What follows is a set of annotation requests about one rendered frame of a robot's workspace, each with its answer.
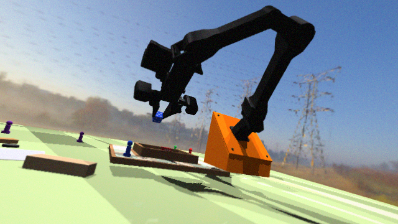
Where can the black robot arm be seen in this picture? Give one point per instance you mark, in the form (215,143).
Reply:
(293,36)

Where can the blue pawn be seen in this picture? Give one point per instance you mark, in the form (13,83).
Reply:
(128,149)

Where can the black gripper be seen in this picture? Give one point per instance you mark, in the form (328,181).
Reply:
(170,92)

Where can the blue die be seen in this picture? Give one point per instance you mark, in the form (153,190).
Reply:
(158,117)

